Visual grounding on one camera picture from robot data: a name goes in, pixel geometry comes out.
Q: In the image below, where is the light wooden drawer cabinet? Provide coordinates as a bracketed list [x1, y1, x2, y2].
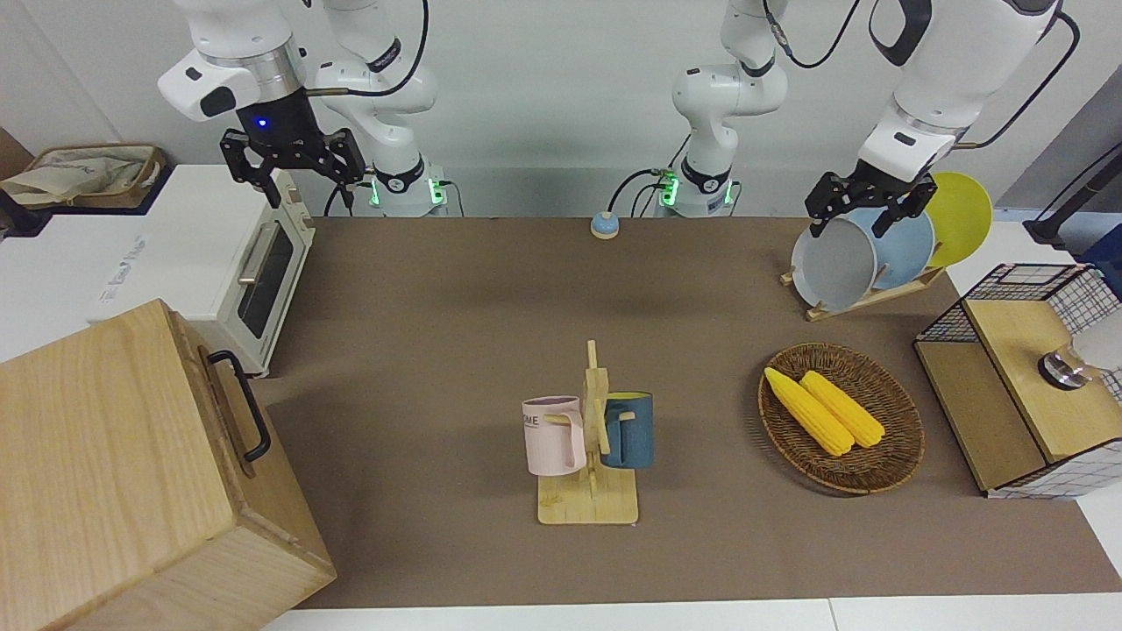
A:
[0, 299, 337, 631]

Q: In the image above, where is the dark blue mug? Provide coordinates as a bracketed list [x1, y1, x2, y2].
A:
[600, 391, 656, 470]

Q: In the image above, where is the yellow plate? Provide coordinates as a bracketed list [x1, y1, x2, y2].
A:
[925, 172, 994, 269]

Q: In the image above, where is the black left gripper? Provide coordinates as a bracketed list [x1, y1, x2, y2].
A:
[806, 168, 938, 239]

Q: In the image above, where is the black left arm base cable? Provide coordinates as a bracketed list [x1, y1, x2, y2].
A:
[609, 131, 693, 218]

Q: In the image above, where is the black stand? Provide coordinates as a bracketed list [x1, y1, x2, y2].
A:
[1024, 145, 1122, 251]

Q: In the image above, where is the wooden drawer with black handle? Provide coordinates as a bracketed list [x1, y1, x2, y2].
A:
[165, 302, 338, 579]

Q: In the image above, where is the wooden mug rack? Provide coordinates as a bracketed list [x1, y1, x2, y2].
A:
[536, 340, 641, 527]

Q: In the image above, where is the pink mug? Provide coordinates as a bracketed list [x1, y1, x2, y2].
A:
[522, 396, 588, 477]

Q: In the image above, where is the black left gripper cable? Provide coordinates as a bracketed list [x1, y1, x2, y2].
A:
[957, 9, 1081, 150]

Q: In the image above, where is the white toaster oven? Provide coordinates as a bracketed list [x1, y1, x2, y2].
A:
[88, 164, 316, 379]

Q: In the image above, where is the wooden plate rack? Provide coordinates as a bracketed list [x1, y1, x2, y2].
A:
[780, 266, 948, 323]

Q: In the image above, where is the wire and wood shelf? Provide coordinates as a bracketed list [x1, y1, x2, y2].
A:
[914, 263, 1122, 500]

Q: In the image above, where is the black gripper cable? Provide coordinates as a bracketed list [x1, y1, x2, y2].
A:
[957, 9, 1081, 150]
[302, 0, 430, 97]

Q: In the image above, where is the yellow corn cob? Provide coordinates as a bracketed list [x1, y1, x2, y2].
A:
[764, 366, 856, 457]
[799, 371, 886, 449]

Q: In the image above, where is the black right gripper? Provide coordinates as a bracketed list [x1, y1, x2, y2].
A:
[219, 88, 366, 209]

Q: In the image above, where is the light blue plate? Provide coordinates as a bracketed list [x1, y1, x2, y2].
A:
[846, 206, 937, 292]

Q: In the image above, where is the clear glass cup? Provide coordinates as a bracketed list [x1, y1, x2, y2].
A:
[1039, 326, 1122, 392]

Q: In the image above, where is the beige cloth bag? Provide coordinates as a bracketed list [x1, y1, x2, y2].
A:
[0, 151, 159, 207]

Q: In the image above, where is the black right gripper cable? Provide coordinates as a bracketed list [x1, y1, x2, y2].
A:
[302, 0, 430, 97]

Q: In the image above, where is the brown wicker basket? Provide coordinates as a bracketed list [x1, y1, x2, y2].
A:
[758, 343, 926, 496]

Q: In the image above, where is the brown table mat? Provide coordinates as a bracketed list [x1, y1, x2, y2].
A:
[254, 216, 1122, 610]

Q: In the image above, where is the grey plate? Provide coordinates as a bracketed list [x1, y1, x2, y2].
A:
[791, 217, 879, 312]

